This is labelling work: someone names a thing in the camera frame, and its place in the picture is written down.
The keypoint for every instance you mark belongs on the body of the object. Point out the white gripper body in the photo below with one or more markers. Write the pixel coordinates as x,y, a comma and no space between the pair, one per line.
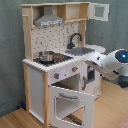
95,62

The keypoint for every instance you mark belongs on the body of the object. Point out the white microwave door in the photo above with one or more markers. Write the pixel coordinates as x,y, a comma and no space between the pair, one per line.
98,11

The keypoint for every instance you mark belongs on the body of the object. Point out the white oven door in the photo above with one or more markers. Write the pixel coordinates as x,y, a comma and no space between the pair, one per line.
63,102

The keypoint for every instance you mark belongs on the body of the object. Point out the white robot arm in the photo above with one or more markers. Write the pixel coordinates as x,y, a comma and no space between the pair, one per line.
112,66

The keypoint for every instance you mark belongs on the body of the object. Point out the wooden toy kitchen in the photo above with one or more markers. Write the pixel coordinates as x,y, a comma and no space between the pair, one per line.
38,78

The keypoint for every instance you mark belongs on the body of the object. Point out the white fridge door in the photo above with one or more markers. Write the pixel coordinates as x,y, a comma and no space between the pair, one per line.
90,80

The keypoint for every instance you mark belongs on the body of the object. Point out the grey toy sink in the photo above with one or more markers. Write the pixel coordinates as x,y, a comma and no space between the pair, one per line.
79,51

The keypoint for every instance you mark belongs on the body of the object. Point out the red right stove knob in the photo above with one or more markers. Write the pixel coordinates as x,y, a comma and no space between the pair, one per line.
74,69

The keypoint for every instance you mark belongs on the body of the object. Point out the red stove knob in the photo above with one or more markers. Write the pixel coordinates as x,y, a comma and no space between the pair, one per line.
56,75
74,69

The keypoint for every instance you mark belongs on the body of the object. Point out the black toy faucet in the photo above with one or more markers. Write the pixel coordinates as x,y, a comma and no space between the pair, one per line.
73,40

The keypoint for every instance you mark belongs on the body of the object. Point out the black toy stovetop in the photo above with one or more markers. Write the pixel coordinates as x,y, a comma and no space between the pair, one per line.
58,58

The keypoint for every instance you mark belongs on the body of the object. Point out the red left stove knob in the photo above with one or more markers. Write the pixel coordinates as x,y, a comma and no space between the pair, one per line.
56,75

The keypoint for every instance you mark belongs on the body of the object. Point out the silver toy pot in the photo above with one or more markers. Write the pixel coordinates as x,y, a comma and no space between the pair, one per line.
46,56

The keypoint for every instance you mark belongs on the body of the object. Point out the grey range hood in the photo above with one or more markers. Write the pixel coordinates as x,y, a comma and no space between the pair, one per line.
48,18

